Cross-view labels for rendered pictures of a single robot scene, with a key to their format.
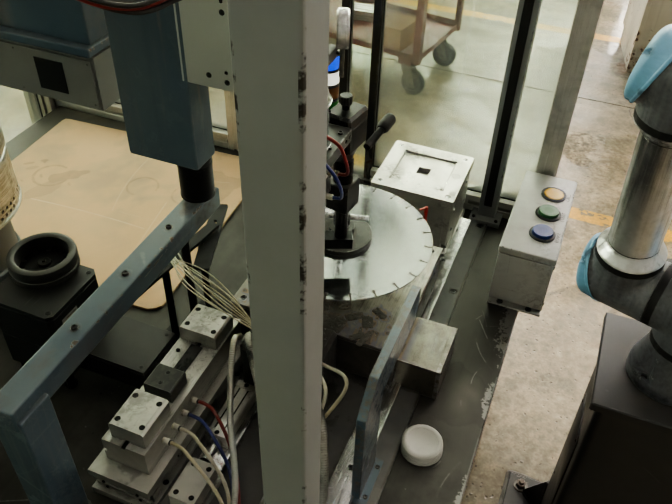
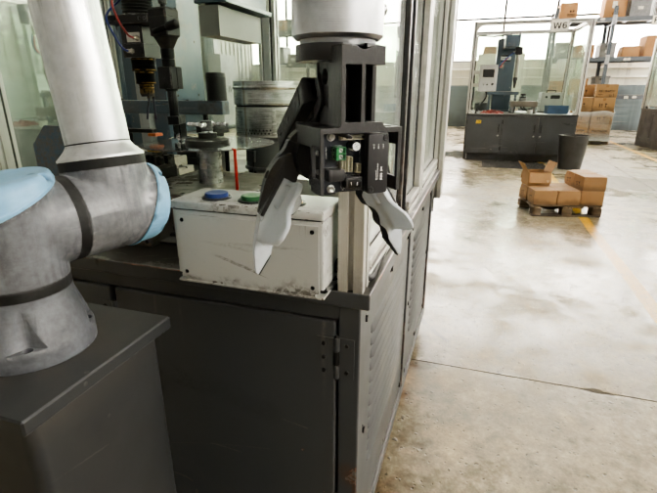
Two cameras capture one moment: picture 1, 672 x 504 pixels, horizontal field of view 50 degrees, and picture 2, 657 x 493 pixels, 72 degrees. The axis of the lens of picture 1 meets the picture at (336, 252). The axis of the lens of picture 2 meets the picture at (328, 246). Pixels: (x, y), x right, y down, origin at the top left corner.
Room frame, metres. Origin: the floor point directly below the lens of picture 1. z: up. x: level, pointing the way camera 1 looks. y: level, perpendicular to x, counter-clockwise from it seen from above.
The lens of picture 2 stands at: (1.26, -1.18, 1.08)
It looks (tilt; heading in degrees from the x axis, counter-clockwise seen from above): 19 degrees down; 87
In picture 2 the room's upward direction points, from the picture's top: straight up
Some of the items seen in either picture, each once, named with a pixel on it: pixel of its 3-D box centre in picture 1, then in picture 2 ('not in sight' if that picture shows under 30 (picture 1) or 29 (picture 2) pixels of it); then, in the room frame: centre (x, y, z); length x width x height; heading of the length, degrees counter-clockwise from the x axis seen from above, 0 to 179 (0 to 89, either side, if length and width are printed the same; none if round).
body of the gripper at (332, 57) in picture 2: not in sight; (340, 121); (1.29, -0.78, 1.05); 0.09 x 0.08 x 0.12; 109
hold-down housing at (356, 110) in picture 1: (344, 154); (166, 45); (0.93, -0.01, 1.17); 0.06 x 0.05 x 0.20; 150
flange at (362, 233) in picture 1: (341, 230); (207, 137); (1.01, -0.01, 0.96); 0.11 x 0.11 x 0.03
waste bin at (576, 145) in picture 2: not in sight; (571, 152); (5.03, 5.20, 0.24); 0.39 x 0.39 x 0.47
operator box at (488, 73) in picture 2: not in sight; (483, 89); (3.99, 6.06, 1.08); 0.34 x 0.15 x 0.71; 159
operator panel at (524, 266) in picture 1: (533, 240); (259, 240); (1.17, -0.41, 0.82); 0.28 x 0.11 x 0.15; 159
